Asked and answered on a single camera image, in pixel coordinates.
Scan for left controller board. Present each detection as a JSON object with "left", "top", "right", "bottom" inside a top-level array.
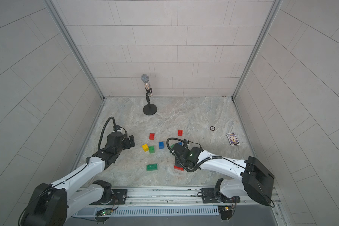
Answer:
[{"left": 95, "top": 208, "right": 114, "bottom": 224}]

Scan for aluminium front rail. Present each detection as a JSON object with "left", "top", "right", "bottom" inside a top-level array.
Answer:
[{"left": 73, "top": 185, "right": 280, "bottom": 208}]

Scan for yellow small lego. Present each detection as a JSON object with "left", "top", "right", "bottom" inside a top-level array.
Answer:
[{"left": 142, "top": 144, "right": 149, "bottom": 152}]

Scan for glitter microphone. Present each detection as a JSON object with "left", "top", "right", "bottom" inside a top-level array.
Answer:
[{"left": 141, "top": 74, "right": 151, "bottom": 90}]

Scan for green long lego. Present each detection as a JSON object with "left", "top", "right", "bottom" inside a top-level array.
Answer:
[{"left": 146, "top": 164, "right": 158, "bottom": 171}]

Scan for black microphone stand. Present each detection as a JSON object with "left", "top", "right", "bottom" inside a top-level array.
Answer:
[{"left": 143, "top": 88, "right": 157, "bottom": 115}]

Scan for right controller board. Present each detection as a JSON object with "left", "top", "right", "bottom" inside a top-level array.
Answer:
[{"left": 218, "top": 206, "right": 236, "bottom": 220}]

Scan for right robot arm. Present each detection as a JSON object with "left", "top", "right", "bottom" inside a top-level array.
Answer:
[{"left": 168, "top": 143, "right": 275, "bottom": 207}]

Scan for vented cable duct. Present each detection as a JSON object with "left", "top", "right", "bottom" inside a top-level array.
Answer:
[{"left": 73, "top": 205, "right": 219, "bottom": 218}]

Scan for playing card box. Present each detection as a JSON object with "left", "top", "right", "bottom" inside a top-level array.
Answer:
[{"left": 226, "top": 133, "right": 240, "bottom": 146}]

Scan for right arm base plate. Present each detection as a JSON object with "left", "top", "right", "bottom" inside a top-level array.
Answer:
[{"left": 197, "top": 188, "right": 241, "bottom": 203}]

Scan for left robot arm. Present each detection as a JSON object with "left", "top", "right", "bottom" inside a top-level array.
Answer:
[{"left": 18, "top": 130, "right": 135, "bottom": 226}]

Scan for red long lego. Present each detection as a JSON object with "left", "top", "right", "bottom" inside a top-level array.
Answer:
[{"left": 174, "top": 166, "right": 184, "bottom": 171}]

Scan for controller board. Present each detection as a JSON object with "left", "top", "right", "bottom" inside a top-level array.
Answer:
[
  {"left": 218, "top": 206, "right": 236, "bottom": 220},
  {"left": 95, "top": 208, "right": 114, "bottom": 224}
]

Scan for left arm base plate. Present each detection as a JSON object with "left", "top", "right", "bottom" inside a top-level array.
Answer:
[{"left": 90, "top": 189, "right": 128, "bottom": 205}]

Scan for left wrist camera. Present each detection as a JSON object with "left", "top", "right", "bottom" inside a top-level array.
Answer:
[{"left": 113, "top": 125, "right": 121, "bottom": 131}]

